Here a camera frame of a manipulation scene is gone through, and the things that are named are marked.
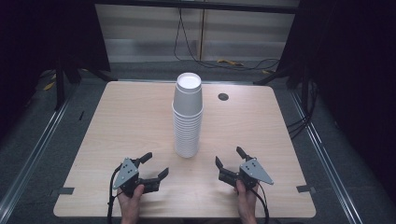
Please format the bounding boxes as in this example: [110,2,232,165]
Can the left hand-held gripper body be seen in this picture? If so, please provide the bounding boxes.
[112,157,162,199]

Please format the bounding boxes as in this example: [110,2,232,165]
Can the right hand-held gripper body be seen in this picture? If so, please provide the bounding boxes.
[218,158,275,190]

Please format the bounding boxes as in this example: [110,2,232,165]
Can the stack of white paper cups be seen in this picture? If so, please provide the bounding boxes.
[172,104,205,159]

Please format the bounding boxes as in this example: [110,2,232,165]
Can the person's right hand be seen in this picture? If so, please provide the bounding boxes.
[233,179,260,224]

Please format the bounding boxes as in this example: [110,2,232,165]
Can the person's left hand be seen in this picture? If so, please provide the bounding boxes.
[116,184,146,224]

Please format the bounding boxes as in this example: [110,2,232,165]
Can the grey tape strip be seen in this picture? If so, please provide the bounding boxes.
[295,184,317,194]

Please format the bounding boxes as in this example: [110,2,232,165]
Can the black stand leg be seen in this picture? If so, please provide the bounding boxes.
[89,68,119,83]
[252,68,291,87]

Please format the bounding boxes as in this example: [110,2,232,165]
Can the black metal stand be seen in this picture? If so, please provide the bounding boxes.
[54,57,67,112]

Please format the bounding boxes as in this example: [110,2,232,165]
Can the dark curtain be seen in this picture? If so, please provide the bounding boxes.
[0,0,112,138]
[276,0,396,194]

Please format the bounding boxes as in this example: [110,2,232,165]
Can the black overhead beam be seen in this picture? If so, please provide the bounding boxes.
[92,0,301,15]

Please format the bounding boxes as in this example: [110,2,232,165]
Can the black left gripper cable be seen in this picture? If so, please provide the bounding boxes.
[106,163,123,224]

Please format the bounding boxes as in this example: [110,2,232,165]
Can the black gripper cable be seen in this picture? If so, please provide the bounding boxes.
[248,182,271,224]
[106,163,123,224]

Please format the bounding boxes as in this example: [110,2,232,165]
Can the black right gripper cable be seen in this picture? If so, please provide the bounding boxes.
[248,182,271,224]

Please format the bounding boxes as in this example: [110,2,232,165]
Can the bundle of black cables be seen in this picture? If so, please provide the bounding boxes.
[286,77,319,140]

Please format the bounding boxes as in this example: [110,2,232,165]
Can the metal floor rail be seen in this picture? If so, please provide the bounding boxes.
[0,83,79,217]
[289,89,364,224]

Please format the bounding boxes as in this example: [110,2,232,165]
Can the long black floor cable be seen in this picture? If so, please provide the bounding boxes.
[173,7,281,72]

